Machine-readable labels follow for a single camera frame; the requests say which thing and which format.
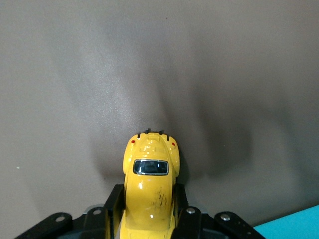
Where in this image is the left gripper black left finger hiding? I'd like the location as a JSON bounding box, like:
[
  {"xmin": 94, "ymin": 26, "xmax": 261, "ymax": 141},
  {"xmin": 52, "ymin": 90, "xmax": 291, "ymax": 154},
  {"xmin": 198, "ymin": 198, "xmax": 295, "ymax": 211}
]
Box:
[{"xmin": 14, "ymin": 184, "xmax": 125, "ymax": 239}]

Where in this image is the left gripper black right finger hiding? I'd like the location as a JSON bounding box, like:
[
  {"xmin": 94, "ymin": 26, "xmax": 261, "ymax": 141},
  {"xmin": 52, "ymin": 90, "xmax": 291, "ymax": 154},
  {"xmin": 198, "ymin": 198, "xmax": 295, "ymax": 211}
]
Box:
[{"xmin": 171, "ymin": 184, "xmax": 267, "ymax": 239}]

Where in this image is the yellow beetle toy car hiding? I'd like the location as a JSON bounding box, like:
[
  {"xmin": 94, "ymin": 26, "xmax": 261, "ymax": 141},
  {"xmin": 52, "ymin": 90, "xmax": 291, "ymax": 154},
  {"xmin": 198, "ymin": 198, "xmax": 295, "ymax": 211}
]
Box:
[{"xmin": 119, "ymin": 127, "xmax": 181, "ymax": 239}]

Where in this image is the teal plastic bin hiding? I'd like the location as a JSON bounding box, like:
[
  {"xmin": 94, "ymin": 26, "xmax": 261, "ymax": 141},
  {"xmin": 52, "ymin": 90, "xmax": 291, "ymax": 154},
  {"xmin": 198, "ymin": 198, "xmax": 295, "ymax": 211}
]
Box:
[{"xmin": 252, "ymin": 204, "xmax": 319, "ymax": 239}]

